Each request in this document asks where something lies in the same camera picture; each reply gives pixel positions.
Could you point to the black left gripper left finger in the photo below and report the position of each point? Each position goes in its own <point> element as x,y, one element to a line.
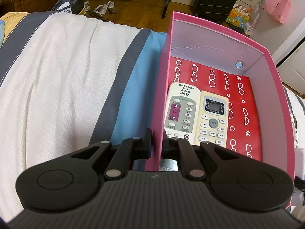
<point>72,180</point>

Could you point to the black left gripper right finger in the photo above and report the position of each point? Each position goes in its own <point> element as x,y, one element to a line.
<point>234,179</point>

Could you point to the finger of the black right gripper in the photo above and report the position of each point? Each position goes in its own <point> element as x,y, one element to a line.
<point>299,183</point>

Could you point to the cream remote with screen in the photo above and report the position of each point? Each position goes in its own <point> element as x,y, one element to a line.
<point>213,119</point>

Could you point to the white grey-panel remote control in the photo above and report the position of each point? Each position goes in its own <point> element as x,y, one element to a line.
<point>182,109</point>

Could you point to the pink cardboard box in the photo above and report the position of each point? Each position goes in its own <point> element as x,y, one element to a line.
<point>198,39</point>

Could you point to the red glasses-pattern card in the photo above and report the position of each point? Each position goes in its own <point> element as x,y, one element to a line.
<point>243,135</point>

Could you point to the white door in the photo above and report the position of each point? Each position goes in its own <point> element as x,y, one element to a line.
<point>289,60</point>

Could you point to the colourful gift bag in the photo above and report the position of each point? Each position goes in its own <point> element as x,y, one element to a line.
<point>239,16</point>

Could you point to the pink paper bag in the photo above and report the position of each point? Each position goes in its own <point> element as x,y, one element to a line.
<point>278,9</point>

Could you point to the black plastic bag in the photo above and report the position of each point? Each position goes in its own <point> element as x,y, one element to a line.
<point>69,6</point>

